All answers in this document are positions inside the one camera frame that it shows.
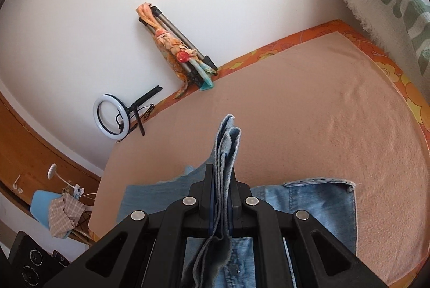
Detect light blue chair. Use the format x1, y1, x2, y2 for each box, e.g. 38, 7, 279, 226
30, 190, 98, 245

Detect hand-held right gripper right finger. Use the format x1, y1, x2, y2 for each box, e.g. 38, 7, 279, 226
231, 170, 399, 288

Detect black ring light cable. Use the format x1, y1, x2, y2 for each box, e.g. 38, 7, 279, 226
141, 103, 157, 121

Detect folded tripod with colourful scarf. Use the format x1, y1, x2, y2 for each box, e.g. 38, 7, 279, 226
136, 2, 216, 100

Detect plaid cloth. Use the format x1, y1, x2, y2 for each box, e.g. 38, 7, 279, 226
49, 194, 86, 239

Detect orange floral bedsheet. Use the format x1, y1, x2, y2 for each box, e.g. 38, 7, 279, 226
89, 19, 430, 243

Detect black ring light stand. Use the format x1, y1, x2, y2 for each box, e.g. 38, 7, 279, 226
129, 85, 163, 136

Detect light blue denim pants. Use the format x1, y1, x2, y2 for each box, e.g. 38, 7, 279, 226
116, 114, 357, 288

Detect white ring light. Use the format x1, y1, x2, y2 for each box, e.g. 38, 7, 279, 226
93, 93, 130, 141

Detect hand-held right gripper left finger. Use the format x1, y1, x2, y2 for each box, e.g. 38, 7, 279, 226
44, 164, 216, 288

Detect peach blanket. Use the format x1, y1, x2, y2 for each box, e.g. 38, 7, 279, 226
88, 37, 430, 287

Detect white desk lamp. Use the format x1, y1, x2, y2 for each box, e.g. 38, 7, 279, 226
47, 164, 84, 199

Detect black gooseneck clip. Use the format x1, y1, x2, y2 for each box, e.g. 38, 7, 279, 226
115, 105, 128, 132

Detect wooden door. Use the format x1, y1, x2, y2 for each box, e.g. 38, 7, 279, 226
0, 91, 103, 218

